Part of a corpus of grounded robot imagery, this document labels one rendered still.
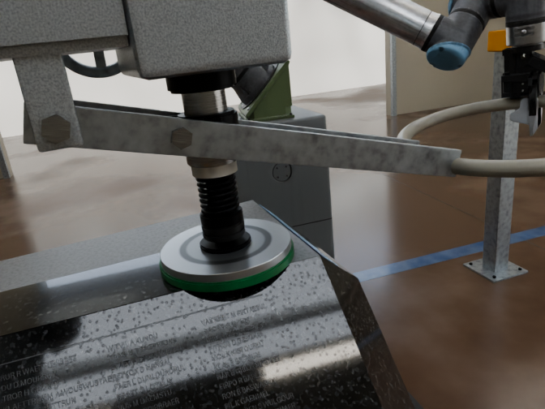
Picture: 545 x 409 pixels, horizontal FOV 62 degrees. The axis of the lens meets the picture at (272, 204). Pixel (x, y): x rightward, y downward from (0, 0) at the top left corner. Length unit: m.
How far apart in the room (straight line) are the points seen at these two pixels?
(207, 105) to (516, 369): 1.48
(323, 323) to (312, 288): 0.05
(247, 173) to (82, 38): 1.23
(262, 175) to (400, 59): 5.02
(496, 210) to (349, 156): 1.60
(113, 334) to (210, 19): 0.43
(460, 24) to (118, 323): 0.98
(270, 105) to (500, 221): 1.18
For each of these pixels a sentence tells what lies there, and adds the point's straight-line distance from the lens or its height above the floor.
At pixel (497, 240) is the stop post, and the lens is 2.34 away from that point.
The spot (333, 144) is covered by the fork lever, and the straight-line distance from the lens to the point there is 0.72.
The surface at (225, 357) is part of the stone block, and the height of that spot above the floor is 0.73.
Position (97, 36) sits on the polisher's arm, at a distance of 0.57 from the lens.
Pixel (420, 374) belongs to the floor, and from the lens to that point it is 1.76.
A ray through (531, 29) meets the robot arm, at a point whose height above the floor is 1.10.
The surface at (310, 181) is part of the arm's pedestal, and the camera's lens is 1.81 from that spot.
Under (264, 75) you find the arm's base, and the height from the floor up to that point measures 1.01.
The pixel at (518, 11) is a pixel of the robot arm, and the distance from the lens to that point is 1.24.
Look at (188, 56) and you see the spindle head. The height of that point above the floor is 1.13.
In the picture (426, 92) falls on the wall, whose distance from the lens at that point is 6.87.
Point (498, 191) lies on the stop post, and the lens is 2.25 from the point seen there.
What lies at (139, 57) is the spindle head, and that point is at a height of 1.13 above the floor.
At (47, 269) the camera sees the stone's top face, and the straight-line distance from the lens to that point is 0.89.
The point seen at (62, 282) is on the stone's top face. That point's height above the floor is 0.81.
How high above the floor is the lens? 1.13
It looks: 20 degrees down
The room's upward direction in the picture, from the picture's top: 6 degrees counter-clockwise
